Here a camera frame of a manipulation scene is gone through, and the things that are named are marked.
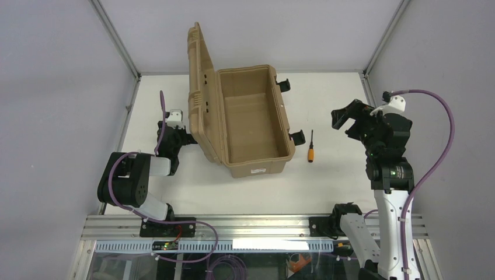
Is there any orange handled screwdriver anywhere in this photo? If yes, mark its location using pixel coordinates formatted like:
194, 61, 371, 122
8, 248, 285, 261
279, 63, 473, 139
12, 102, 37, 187
307, 130, 315, 163

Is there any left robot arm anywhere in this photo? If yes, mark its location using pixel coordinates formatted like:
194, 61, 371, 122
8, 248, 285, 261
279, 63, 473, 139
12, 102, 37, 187
97, 121, 197, 223

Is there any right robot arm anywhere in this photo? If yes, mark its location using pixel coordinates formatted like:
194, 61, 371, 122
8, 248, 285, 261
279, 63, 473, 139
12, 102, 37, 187
329, 96, 421, 279

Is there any tan plastic toolbox bin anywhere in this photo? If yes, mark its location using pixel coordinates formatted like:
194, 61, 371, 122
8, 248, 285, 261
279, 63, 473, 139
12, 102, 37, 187
187, 23, 305, 178

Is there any orange object below table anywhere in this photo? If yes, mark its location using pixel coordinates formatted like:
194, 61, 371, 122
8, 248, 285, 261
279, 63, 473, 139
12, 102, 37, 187
287, 253, 312, 273

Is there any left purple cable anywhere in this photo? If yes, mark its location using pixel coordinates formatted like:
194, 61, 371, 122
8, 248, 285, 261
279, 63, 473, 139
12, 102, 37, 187
107, 90, 219, 264

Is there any purple cable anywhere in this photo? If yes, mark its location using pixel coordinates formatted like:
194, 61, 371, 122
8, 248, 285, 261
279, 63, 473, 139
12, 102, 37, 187
107, 90, 219, 264
363, 89, 455, 280

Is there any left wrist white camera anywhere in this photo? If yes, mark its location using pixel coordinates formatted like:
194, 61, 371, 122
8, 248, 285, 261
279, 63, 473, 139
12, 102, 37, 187
166, 109, 184, 129

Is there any wrist white camera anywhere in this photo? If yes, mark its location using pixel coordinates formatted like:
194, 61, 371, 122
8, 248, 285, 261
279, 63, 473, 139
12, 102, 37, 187
166, 109, 184, 129
369, 92, 406, 117

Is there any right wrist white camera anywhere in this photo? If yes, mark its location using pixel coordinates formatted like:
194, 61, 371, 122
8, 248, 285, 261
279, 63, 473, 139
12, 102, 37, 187
369, 92, 406, 117

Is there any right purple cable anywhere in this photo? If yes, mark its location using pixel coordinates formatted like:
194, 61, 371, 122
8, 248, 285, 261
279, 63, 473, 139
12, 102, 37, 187
363, 89, 455, 280

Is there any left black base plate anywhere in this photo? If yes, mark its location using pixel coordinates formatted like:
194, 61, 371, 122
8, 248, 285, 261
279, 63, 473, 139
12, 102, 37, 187
139, 216, 196, 238

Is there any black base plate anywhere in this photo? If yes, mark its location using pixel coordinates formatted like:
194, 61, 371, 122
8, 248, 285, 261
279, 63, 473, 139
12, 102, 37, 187
139, 216, 196, 238
308, 216, 341, 240

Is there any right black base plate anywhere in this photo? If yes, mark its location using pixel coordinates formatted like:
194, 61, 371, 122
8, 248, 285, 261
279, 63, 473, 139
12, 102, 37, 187
308, 216, 341, 240

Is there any aluminium mounting rail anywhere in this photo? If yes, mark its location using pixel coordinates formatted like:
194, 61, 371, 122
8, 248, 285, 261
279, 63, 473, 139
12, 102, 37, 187
80, 215, 429, 241

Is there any white slotted cable duct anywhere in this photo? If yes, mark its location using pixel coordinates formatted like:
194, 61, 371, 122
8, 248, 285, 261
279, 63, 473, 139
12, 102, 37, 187
95, 238, 333, 254

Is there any coiled purple cable below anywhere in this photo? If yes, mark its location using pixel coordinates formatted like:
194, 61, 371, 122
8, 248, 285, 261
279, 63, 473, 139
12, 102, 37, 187
205, 254, 248, 280

